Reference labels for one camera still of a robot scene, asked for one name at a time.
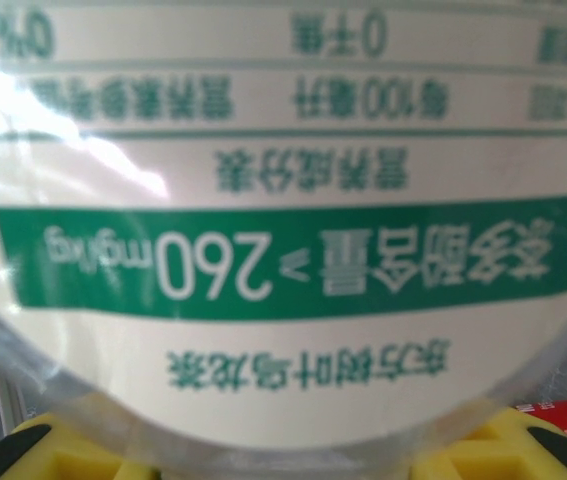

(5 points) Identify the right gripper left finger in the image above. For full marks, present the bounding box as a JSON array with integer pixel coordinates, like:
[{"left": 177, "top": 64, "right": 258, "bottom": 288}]
[{"left": 0, "top": 409, "right": 164, "bottom": 480}]

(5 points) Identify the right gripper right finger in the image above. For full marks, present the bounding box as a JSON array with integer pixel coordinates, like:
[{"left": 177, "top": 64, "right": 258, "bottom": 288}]
[{"left": 415, "top": 407, "right": 567, "bottom": 480}]

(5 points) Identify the green and white label bottle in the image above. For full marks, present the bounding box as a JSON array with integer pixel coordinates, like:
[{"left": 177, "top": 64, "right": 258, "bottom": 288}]
[{"left": 0, "top": 0, "right": 567, "bottom": 464}]

